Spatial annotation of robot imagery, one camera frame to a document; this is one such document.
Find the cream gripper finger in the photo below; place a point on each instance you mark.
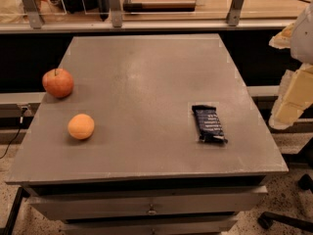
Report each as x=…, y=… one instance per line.
x=295, y=95
x=282, y=40

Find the dark blue rxbar wrapper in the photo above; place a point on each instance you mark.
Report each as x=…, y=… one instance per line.
x=208, y=124

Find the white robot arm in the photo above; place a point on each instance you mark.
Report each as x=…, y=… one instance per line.
x=302, y=37

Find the black office chair base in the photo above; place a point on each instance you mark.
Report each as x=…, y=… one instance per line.
x=287, y=208

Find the metal drawer lock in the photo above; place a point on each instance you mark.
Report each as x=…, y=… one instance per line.
x=151, y=210

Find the orange round fruit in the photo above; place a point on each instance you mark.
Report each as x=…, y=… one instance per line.
x=81, y=127

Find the red apple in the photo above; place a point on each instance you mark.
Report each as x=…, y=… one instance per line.
x=58, y=83

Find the metal railing with glass panels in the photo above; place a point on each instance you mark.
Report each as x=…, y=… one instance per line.
x=30, y=16

